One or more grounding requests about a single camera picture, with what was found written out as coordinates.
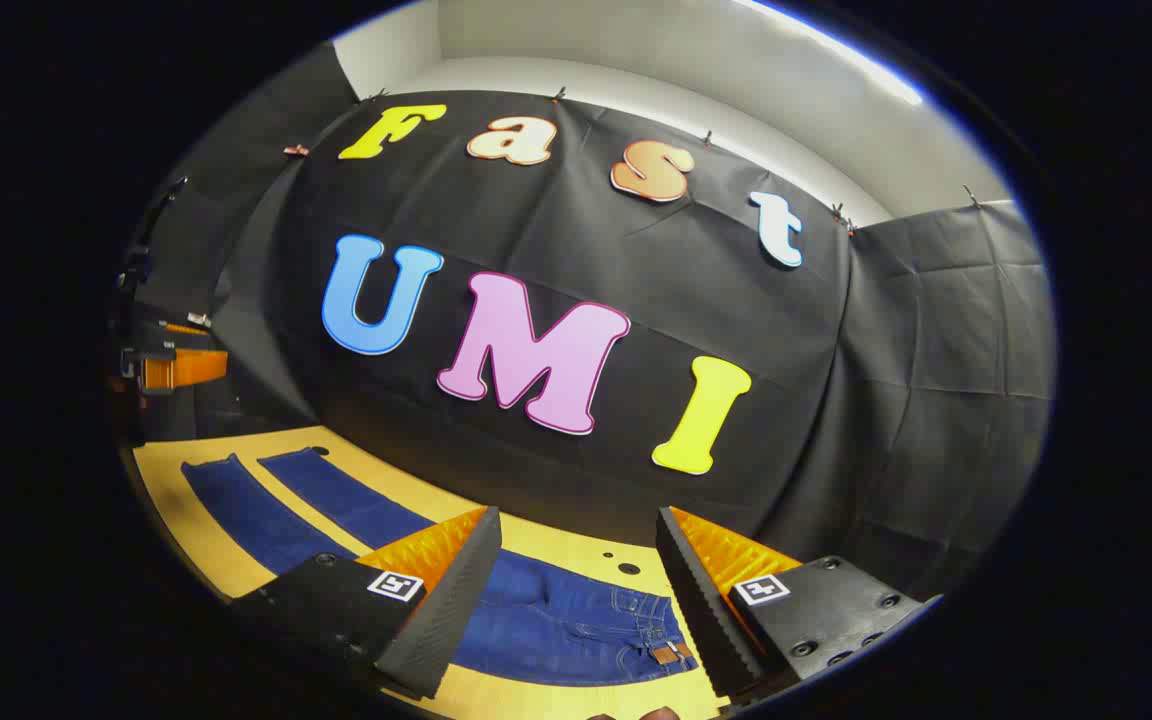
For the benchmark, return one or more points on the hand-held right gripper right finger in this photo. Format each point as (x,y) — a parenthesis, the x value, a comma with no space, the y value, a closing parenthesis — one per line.
(701,610)

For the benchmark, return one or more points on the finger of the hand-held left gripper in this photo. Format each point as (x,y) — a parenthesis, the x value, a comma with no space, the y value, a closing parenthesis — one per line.
(191,370)

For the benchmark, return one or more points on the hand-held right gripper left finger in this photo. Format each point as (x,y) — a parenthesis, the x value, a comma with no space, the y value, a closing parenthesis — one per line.
(456,600)

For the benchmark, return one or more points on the blue denim jeans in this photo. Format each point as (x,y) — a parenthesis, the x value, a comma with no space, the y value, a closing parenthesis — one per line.
(556,625)

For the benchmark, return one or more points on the large round black table grommet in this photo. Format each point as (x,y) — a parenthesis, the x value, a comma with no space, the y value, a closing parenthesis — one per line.
(629,568)

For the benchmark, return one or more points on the black backdrop cloth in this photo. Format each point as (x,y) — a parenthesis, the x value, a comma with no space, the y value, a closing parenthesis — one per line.
(656,300)

